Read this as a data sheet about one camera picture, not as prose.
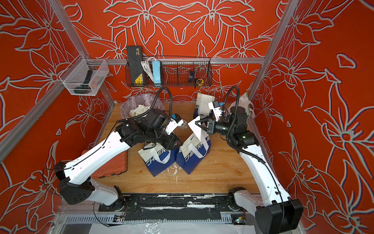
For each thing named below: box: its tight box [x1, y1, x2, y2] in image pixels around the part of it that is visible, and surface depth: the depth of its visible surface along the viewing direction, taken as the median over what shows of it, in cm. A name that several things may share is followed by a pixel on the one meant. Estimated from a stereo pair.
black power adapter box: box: [126, 45, 144, 85], surface depth 89 cm
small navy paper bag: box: [193, 93, 216, 119], surface depth 95 cm
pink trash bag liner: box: [120, 93, 166, 120], surface depth 90 cm
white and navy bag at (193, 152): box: [176, 132, 212, 175], surface depth 76 cm
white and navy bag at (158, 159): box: [137, 142, 180, 177], surface depth 76 cm
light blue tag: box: [151, 60, 162, 84], surface depth 92 cm
